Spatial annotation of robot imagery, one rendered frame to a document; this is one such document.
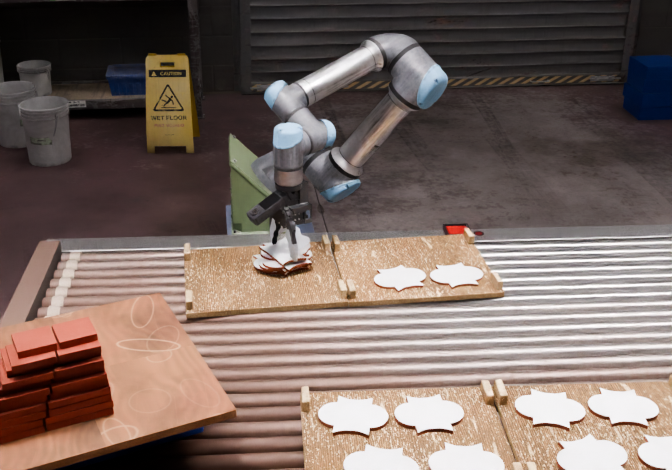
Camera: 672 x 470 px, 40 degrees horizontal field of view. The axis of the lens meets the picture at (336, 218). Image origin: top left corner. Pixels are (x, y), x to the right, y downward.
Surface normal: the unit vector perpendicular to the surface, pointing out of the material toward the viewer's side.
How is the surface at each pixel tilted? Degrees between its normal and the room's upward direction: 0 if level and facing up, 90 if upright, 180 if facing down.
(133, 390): 0
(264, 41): 80
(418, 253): 0
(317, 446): 0
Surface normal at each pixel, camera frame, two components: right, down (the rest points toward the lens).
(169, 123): 0.06, 0.22
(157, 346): 0.01, -0.91
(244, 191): 0.11, 0.42
